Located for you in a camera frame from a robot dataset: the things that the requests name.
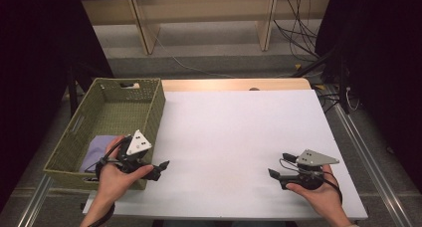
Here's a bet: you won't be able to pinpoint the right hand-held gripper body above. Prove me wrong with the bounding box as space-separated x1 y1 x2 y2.
280 149 340 191

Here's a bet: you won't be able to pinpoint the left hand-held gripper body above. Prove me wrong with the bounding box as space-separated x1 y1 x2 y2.
116 129 153 174

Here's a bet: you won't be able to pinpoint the green woven basket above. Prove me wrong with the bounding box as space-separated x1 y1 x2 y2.
43 77 167 191

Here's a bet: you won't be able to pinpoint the purple shorts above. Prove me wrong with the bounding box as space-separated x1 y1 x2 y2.
79 135 119 174

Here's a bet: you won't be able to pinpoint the person's right hand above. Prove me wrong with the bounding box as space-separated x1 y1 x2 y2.
286 164 353 222

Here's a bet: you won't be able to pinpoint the person's left hand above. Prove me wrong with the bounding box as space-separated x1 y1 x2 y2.
96 135 155 205

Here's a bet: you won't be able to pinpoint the white table sheet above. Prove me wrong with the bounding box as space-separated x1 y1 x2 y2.
83 90 368 221

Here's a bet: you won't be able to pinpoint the black metal stand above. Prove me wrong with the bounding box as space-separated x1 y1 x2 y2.
65 62 98 119
292 42 353 115

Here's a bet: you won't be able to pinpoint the dark curtain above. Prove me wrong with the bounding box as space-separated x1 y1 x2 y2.
0 0 114 212
314 0 422 192

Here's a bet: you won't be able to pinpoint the light wooden shelf unit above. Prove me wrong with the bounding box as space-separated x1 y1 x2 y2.
81 0 324 56

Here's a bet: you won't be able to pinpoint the metal floor rail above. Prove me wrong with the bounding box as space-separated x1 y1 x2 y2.
16 175 54 227
332 102 414 227

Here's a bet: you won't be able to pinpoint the white looped cable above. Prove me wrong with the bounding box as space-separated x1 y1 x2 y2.
344 86 361 113

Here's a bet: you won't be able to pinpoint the white floor cable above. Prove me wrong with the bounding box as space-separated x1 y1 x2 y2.
153 34 237 80

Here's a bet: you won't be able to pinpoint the bundle of black cables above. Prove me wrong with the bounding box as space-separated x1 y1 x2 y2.
273 0 324 63

